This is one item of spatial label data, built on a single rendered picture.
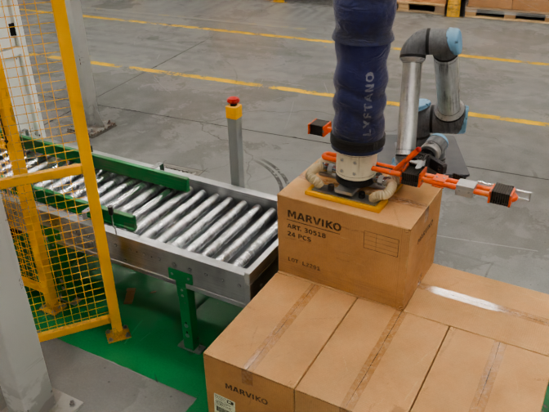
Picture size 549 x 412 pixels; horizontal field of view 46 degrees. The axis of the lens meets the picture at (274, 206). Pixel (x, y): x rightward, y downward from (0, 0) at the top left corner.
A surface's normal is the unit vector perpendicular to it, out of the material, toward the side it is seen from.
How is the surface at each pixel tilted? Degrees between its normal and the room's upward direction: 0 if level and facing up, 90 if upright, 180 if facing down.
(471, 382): 0
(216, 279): 90
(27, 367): 90
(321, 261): 90
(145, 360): 0
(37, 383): 90
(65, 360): 0
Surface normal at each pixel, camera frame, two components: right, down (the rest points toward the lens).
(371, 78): 0.33, 0.26
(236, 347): -0.02, -0.87
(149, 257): -0.48, 0.44
